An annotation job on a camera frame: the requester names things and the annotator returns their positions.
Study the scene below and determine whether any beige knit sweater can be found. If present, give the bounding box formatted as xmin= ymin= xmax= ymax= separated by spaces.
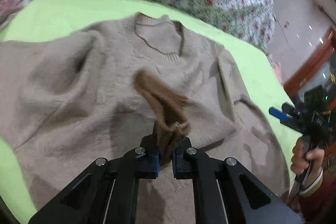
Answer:
xmin=1 ymin=13 xmax=289 ymax=210

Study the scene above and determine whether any right forearm red sleeve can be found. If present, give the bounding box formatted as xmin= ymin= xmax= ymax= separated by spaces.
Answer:
xmin=288 ymin=171 xmax=335 ymax=223

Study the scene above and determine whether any person's right hand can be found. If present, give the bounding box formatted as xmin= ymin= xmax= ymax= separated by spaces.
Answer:
xmin=290 ymin=137 xmax=325 ymax=177

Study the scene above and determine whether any red wooden furniture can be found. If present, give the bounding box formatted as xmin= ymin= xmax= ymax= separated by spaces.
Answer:
xmin=284 ymin=27 xmax=335 ymax=98

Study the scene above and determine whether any light green bed sheet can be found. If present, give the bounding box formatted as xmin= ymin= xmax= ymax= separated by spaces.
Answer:
xmin=0 ymin=0 xmax=296 ymax=224

